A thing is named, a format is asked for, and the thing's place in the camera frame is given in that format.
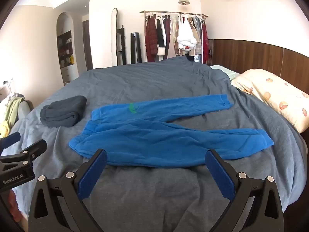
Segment floral cream pillow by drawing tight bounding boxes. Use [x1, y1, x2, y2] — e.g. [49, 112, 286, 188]
[230, 69, 309, 134]

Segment green garment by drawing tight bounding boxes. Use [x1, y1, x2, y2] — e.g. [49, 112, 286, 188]
[5, 97, 26, 131]

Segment wavy standing mirror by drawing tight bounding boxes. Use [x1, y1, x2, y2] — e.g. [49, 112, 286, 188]
[110, 8, 119, 66]

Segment grey blanket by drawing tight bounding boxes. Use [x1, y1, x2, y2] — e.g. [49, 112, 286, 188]
[8, 56, 307, 232]

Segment blue pants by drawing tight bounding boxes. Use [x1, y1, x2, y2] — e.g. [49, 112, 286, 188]
[69, 94, 274, 168]

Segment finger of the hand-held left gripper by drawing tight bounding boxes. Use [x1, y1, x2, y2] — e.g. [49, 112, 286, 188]
[0, 139, 48, 172]
[0, 132, 22, 154]

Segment wooden headboard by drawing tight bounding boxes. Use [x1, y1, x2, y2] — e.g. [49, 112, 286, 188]
[208, 39, 309, 92]

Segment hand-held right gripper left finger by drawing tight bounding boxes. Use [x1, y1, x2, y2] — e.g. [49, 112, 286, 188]
[28, 148, 108, 232]

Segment row of hanging clothes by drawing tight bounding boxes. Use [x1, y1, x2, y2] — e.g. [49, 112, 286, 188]
[145, 14, 209, 64]

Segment black ladder rack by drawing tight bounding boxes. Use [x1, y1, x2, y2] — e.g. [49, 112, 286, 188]
[116, 25, 127, 65]

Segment dark wooden door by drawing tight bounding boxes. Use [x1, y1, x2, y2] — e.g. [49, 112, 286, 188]
[82, 19, 93, 71]

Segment clothes rack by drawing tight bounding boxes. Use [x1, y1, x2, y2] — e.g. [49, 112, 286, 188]
[139, 10, 208, 64]

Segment folded dark grey cloth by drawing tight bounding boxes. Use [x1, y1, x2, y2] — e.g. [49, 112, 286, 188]
[40, 95, 87, 128]

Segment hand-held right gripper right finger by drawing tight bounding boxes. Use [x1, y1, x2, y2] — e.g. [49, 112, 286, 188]
[205, 148, 285, 232]

